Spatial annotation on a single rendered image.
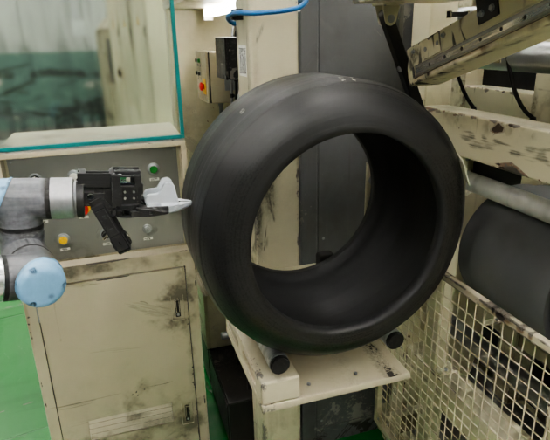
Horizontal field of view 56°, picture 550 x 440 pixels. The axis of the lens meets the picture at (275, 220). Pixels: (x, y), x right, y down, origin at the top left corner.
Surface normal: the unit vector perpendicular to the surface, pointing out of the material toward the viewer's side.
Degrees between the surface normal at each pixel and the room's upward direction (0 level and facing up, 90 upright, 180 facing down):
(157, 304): 90
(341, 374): 0
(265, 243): 90
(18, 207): 91
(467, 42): 90
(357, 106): 79
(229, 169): 66
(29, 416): 0
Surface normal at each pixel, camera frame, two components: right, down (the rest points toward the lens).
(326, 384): -0.02, -0.94
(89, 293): 0.30, 0.31
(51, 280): 0.57, 0.27
